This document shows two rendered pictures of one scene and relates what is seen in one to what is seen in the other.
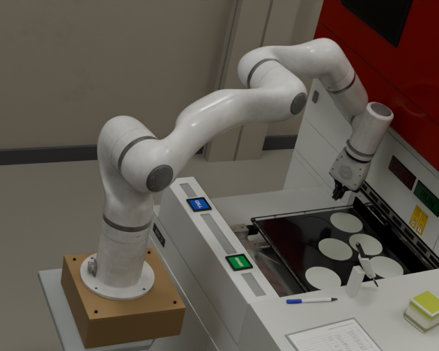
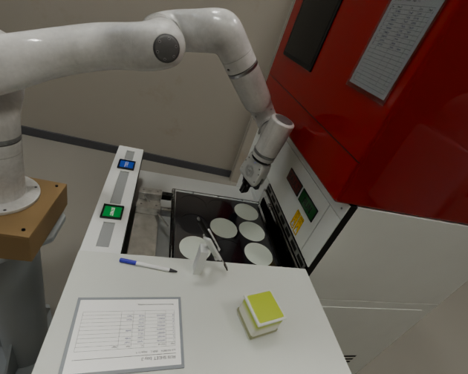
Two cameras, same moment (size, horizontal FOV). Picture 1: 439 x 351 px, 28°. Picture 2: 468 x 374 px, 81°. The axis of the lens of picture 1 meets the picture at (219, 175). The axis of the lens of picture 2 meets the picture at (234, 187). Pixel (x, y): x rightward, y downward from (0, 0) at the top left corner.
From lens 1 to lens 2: 164 cm
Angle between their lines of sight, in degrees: 10
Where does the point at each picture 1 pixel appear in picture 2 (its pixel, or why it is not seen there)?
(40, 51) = (155, 105)
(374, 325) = (197, 313)
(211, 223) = (123, 179)
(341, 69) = (238, 45)
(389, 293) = (238, 280)
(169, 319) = (13, 244)
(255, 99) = (118, 31)
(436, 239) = (305, 241)
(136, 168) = not seen: outside the picture
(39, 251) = not seen: hidden behind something
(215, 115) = (70, 38)
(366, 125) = (267, 129)
